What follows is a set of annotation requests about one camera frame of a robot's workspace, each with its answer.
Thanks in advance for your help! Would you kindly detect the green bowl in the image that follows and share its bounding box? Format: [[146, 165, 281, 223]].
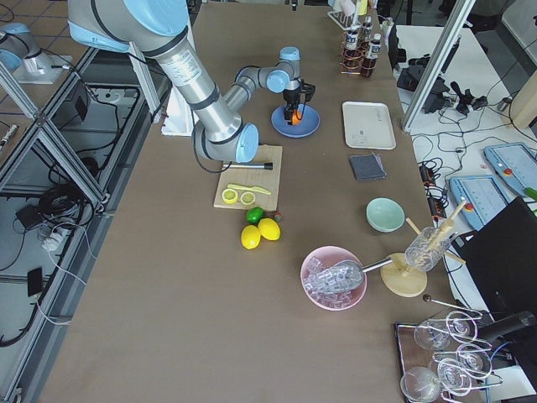
[[366, 197, 405, 233]]

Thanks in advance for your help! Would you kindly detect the orange fruit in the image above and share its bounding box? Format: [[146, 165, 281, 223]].
[[290, 112, 302, 126]]

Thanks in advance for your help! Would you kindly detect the steel knife sharpener rod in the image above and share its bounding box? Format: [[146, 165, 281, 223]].
[[229, 162, 274, 170]]

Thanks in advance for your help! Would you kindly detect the yellow plastic knife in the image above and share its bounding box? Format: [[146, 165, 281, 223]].
[[227, 183, 272, 196]]

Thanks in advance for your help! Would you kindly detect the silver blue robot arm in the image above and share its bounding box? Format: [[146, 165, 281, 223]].
[[68, 0, 315, 163]]

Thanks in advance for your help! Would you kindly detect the wine glass rack tray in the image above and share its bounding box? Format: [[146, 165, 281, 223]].
[[394, 308, 503, 402]]

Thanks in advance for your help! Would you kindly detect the wooden cup tree stand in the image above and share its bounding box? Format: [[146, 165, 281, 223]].
[[380, 199, 467, 297]]

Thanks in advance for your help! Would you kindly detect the copper wire bottle rack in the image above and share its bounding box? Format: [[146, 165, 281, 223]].
[[340, 30, 382, 77]]

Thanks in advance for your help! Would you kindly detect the metal ice scoop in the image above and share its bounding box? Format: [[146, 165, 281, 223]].
[[330, 257, 393, 292]]

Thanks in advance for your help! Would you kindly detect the wooden cutting board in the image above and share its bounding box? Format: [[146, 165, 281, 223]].
[[213, 145, 283, 212]]

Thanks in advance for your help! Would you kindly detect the aluminium frame post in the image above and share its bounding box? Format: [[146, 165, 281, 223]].
[[401, 0, 475, 133]]

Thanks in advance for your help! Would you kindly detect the yellow lemon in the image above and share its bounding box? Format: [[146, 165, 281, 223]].
[[241, 225, 261, 250], [258, 217, 281, 241]]

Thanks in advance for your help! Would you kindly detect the pink bowl with ice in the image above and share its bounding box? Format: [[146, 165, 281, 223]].
[[300, 246, 368, 311]]

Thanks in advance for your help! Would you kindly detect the lemon slice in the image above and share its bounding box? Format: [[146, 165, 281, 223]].
[[221, 188, 238, 205], [240, 191, 256, 206]]

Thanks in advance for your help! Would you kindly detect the clear glass mug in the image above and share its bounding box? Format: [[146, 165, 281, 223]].
[[404, 227, 451, 272]]

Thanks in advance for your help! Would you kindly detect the green lime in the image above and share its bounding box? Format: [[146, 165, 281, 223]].
[[246, 207, 264, 225]]

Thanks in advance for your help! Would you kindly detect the black monitor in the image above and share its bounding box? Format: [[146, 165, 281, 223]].
[[453, 196, 536, 317]]

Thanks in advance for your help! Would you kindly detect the grey cloth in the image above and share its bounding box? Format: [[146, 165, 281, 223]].
[[349, 153, 387, 181]]

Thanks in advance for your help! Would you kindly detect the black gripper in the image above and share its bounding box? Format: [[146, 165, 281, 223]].
[[283, 0, 315, 122]]

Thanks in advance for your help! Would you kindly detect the pink cup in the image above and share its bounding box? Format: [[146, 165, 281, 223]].
[[339, 0, 356, 17]]

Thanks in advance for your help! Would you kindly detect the blue plate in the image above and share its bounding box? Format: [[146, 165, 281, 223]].
[[271, 104, 321, 139]]

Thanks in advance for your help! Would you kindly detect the blue teach pendant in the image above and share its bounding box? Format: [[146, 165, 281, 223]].
[[483, 142, 537, 196], [449, 175, 512, 230]]

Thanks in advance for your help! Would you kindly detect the cream tray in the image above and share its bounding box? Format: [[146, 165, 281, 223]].
[[342, 101, 396, 150]]

